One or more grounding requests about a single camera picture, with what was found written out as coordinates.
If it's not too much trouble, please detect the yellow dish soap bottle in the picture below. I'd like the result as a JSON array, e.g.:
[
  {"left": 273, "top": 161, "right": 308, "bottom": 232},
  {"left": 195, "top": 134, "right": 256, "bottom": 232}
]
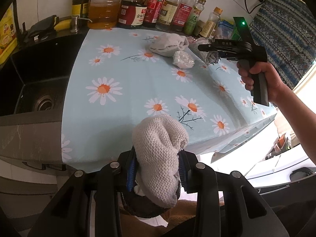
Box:
[{"left": 0, "top": 4, "right": 19, "bottom": 65}]

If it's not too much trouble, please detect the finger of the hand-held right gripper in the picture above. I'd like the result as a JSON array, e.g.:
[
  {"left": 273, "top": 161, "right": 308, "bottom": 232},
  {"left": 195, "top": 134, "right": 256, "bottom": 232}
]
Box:
[{"left": 197, "top": 43, "right": 218, "bottom": 53}]

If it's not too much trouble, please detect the black sink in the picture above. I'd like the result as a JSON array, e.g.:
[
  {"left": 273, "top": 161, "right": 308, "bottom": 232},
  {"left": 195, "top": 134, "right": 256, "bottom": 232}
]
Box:
[{"left": 0, "top": 33, "right": 87, "bottom": 118}]

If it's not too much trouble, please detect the metal soap dispenser pump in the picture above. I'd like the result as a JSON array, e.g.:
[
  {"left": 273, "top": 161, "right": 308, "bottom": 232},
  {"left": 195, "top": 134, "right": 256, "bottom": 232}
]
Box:
[{"left": 70, "top": 15, "right": 93, "bottom": 33}]

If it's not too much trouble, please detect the patterned curtain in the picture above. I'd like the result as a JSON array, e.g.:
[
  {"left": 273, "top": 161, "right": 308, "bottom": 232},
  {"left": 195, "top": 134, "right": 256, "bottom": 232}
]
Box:
[{"left": 249, "top": 0, "right": 316, "bottom": 90}]

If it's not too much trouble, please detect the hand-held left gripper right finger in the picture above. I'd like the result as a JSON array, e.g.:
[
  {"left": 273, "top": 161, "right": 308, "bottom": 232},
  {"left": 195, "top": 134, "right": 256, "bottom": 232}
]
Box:
[{"left": 178, "top": 150, "right": 289, "bottom": 237}]

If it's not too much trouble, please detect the green label oil bottle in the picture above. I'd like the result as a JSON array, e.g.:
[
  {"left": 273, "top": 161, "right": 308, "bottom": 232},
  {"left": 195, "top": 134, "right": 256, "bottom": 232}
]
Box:
[{"left": 183, "top": 0, "right": 206, "bottom": 35}]

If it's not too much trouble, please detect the daisy print tablecloth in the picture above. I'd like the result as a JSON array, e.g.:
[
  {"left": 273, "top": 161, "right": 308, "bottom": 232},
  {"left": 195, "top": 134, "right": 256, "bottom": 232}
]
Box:
[{"left": 60, "top": 27, "right": 278, "bottom": 173}]

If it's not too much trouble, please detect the yellow cap clear bottle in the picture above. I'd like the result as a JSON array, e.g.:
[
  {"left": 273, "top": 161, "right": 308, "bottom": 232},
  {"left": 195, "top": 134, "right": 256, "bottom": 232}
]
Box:
[{"left": 155, "top": 0, "right": 187, "bottom": 32}]

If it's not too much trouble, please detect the small gold cap sauce bottle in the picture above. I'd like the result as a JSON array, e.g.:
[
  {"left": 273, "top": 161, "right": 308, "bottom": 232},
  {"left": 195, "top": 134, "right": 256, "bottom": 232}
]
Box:
[{"left": 199, "top": 7, "right": 223, "bottom": 39}]

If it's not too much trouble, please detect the person's right hand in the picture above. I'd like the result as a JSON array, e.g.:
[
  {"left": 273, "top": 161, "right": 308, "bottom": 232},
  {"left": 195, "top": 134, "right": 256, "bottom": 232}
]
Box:
[{"left": 236, "top": 61, "right": 284, "bottom": 103}]

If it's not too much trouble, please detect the clear plastic wrapper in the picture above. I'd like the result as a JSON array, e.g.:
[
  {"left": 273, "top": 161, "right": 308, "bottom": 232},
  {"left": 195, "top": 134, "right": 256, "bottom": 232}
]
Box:
[{"left": 204, "top": 49, "right": 221, "bottom": 66}]

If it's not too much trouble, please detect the person's right forearm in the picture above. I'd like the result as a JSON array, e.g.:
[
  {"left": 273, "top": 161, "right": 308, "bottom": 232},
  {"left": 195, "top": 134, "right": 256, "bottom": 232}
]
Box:
[{"left": 272, "top": 84, "right": 316, "bottom": 165}]

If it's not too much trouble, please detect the dark soy sauce jug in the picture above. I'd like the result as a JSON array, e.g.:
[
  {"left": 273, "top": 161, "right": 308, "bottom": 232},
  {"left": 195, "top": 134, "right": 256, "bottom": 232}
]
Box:
[{"left": 117, "top": 0, "right": 151, "bottom": 29}]

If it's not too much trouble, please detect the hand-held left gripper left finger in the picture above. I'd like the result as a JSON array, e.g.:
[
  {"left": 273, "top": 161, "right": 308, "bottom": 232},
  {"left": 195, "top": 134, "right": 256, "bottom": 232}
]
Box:
[{"left": 37, "top": 150, "right": 137, "bottom": 237}]

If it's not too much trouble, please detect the gold cap red label bottle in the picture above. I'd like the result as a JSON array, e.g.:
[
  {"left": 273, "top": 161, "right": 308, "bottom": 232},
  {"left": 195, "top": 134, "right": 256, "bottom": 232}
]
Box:
[{"left": 170, "top": 0, "right": 198, "bottom": 32}]

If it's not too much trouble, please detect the black trash bin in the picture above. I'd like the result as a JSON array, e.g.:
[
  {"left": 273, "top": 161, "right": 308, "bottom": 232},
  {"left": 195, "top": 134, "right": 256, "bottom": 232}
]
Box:
[{"left": 120, "top": 190, "right": 173, "bottom": 219}]

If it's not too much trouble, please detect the black faucet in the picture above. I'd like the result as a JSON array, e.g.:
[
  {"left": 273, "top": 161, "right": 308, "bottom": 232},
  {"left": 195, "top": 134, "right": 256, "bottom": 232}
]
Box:
[{"left": 12, "top": 0, "right": 20, "bottom": 34}]

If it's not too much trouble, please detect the blue white plastic bag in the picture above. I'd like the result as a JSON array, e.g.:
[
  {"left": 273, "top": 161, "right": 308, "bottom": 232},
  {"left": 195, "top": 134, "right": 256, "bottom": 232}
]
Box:
[{"left": 217, "top": 19, "right": 235, "bottom": 40}]

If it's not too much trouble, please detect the clear cooking oil jug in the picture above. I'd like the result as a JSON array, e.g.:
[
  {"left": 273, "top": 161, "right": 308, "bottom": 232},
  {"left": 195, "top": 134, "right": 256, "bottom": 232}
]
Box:
[{"left": 87, "top": 0, "right": 120, "bottom": 30}]

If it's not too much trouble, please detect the yellow sponge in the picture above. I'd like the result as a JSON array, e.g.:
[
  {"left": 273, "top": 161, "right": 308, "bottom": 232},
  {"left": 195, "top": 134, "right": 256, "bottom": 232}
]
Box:
[{"left": 53, "top": 17, "right": 73, "bottom": 31}]

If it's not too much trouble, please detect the white knit sock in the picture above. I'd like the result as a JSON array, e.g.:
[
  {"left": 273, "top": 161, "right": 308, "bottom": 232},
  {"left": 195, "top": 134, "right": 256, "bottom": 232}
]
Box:
[{"left": 132, "top": 115, "right": 189, "bottom": 208}]

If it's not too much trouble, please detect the white cloth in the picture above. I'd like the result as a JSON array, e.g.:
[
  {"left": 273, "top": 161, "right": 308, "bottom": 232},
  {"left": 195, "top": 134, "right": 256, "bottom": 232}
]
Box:
[{"left": 148, "top": 33, "right": 190, "bottom": 58}]

